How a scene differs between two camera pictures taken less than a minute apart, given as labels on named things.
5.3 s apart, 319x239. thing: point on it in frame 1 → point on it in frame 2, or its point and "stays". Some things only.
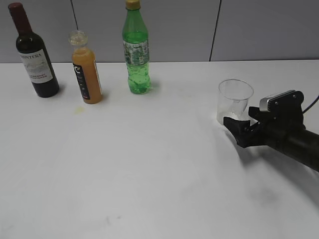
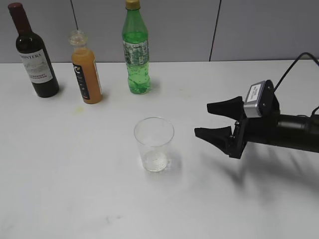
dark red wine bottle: [32, 50] stays
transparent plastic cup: [233, 98] → [155, 134]
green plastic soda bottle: [135, 37] stays
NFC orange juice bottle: [85, 66] stays
